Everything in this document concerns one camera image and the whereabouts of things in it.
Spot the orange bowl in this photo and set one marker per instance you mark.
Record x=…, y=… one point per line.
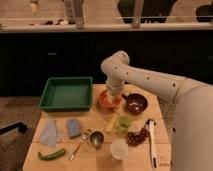
x=107, y=101

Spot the metal fork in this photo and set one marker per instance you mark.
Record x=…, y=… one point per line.
x=85, y=135

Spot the bunch of red grapes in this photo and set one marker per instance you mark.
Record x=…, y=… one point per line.
x=136, y=138

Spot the green cup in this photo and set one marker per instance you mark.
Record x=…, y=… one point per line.
x=123, y=124

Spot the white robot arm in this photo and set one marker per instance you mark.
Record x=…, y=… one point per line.
x=192, y=139

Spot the light blue cloth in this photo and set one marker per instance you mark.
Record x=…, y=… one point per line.
x=49, y=135

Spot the yellow corn cob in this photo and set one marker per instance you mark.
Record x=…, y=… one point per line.
x=112, y=122

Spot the green pepper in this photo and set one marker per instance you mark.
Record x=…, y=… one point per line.
x=53, y=155

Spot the metal measuring cup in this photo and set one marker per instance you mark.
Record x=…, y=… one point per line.
x=96, y=138

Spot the white handled brush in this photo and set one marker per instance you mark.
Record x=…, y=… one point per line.
x=151, y=128

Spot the green plastic tray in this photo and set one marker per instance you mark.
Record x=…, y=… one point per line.
x=63, y=94

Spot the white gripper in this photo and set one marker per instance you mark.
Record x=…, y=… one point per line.
x=114, y=89

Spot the blue sponge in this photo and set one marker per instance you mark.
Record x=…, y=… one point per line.
x=73, y=126

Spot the purple bowl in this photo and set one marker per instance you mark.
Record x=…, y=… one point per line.
x=136, y=103

